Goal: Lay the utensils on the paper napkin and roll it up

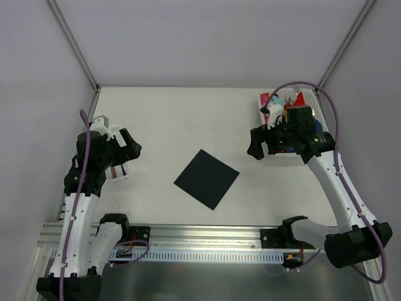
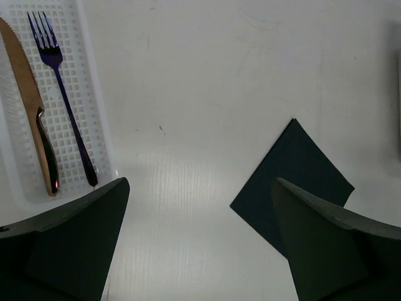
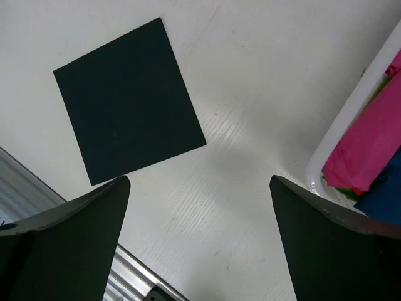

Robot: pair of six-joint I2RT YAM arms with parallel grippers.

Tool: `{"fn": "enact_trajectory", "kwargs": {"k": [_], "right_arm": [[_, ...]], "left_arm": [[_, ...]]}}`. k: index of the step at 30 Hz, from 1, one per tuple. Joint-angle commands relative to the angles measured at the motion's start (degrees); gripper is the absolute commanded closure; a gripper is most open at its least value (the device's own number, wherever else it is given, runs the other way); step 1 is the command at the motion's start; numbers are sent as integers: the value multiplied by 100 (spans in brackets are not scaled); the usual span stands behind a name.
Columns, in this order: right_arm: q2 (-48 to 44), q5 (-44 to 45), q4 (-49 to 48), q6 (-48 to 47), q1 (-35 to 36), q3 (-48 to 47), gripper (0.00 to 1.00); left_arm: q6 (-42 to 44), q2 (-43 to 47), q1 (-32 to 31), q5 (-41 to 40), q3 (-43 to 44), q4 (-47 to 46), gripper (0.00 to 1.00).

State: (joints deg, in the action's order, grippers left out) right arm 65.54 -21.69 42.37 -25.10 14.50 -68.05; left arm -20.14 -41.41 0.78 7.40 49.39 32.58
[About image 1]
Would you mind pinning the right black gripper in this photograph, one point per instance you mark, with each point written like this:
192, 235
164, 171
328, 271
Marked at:
267, 142

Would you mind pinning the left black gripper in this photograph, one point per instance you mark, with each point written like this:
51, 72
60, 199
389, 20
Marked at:
124, 145

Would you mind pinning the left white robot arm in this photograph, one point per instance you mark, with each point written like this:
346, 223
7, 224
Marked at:
76, 273

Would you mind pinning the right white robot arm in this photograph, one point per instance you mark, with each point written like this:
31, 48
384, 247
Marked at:
358, 235

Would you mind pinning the pink rolled napkin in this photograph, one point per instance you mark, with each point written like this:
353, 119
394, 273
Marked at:
263, 99

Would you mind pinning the cyan rolled napkin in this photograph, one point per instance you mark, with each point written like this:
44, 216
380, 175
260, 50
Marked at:
277, 100

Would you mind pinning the red rolled napkin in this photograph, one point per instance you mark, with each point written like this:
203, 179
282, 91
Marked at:
300, 100

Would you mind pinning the small white utensil tray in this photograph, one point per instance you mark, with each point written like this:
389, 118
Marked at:
119, 172

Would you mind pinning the large white basket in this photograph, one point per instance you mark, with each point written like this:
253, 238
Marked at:
310, 100

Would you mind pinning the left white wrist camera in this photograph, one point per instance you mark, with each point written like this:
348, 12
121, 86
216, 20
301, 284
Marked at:
101, 124

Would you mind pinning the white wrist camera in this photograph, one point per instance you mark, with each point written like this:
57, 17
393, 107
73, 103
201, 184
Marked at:
101, 124
274, 111

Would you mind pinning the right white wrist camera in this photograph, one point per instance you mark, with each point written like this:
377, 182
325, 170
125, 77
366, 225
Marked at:
274, 111

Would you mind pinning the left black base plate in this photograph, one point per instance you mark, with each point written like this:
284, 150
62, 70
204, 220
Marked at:
139, 234

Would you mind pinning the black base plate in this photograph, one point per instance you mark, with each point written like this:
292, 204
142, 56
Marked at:
139, 234
281, 238

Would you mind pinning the aluminium mounting rail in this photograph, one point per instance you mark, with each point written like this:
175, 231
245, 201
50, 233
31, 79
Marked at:
175, 237

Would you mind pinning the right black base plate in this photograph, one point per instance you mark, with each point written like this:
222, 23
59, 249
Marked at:
281, 238

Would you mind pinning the white slotted cable duct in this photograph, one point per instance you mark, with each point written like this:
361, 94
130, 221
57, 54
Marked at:
214, 256

